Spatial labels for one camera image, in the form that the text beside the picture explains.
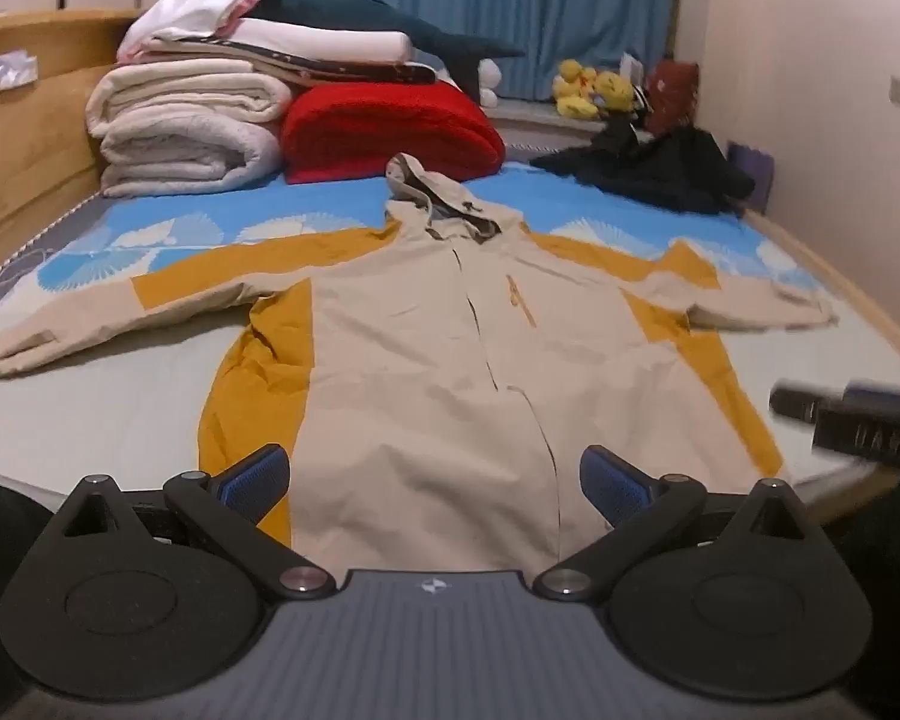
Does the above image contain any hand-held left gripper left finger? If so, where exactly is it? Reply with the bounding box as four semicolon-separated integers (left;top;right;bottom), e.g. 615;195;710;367
58;444;337;602

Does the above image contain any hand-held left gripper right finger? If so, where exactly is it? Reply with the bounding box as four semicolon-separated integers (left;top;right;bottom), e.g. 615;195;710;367
532;446;806;602

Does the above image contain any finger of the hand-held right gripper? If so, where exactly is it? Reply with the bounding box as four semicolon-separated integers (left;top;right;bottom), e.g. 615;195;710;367
769;381;850;422
813;384;900;460

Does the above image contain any beige and mustard hooded jacket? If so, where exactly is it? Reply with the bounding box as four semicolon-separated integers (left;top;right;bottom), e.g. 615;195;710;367
0;152;841;575

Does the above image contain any black clothes pile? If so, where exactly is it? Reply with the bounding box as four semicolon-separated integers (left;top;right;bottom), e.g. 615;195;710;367
531;120;757;215

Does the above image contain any purple box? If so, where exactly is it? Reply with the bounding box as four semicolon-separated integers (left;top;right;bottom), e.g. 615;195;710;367
727;141;778;211

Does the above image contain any blue and white printed bedsheet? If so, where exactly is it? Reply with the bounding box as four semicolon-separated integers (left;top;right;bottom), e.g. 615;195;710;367
0;159;900;533

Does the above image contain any grey mattress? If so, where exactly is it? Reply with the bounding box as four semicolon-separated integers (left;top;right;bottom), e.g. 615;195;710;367
0;191;112;332

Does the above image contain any dark red bag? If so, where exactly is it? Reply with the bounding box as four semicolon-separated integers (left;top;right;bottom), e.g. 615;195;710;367
643;60;701;132

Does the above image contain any grey-white folded quilt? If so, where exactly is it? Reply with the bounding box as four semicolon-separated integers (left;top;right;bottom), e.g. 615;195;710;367
99;106;284;198

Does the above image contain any yellow plush toy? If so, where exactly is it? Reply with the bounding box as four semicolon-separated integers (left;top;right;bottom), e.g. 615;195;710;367
592;71;636;119
555;58;599;121

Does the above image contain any white window ledge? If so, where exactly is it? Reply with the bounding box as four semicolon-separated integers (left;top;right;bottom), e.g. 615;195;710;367
486;101;646;160

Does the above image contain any red fleece blanket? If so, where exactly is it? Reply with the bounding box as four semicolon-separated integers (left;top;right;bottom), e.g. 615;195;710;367
280;81;507;186

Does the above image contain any wooden headboard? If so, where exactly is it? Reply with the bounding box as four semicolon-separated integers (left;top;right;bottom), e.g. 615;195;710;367
0;9;145;287

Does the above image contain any white blanket with dark trim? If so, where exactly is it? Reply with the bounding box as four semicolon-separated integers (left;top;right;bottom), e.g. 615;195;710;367
116;15;437;87

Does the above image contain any dark teal shark plush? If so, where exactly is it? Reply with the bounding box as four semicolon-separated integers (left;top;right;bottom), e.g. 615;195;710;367
251;0;527;107

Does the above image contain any blue curtain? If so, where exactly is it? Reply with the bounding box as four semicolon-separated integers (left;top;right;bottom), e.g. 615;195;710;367
360;0;683;102

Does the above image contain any pink and white cloth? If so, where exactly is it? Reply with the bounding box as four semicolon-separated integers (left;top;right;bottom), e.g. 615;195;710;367
118;0;262;61

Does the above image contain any clear plastic bag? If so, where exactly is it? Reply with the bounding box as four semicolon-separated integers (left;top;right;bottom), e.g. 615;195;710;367
0;51;41;95

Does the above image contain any wooden bed side rail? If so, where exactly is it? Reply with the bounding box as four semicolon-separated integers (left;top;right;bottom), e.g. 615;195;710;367
742;208;900;391

